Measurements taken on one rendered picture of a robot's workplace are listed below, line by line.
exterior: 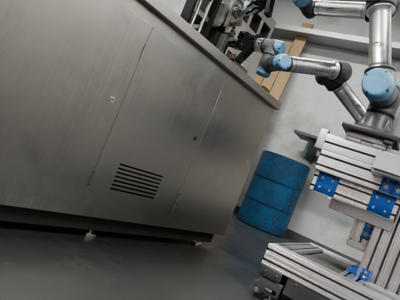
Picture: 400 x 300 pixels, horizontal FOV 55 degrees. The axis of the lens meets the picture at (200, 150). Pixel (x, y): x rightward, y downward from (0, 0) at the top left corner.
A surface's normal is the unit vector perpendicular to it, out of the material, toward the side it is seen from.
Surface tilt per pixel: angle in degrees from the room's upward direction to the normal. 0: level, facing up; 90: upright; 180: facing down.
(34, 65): 90
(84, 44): 90
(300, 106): 90
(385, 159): 90
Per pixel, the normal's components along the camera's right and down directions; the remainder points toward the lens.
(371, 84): -0.57, -0.12
